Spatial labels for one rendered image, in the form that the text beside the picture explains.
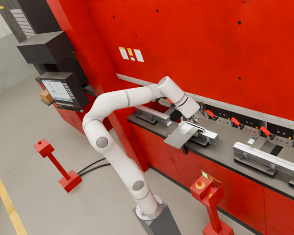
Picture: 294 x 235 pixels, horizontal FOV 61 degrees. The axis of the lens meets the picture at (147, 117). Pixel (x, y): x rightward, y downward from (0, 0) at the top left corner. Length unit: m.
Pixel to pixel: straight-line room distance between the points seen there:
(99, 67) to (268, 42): 1.61
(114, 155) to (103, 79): 1.33
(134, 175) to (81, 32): 1.43
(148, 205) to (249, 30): 1.16
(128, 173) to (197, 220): 1.55
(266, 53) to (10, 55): 7.64
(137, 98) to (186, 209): 1.90
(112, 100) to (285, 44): 0.83
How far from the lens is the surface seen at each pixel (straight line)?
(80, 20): 2.38
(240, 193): 2.25
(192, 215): 2.86
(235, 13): 1.39
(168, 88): 1.30
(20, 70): 8.52
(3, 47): 8.36
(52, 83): 2.72
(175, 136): 2.17
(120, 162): 1.37
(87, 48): 2.42
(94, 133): 1.19
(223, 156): 2.10
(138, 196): 1.60
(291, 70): 1.39
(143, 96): 1.23
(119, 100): 1.19
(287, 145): 1.72
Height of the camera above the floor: 2.45
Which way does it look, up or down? 36 degrees down
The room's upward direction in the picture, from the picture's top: 22 degrees counter-clockwise
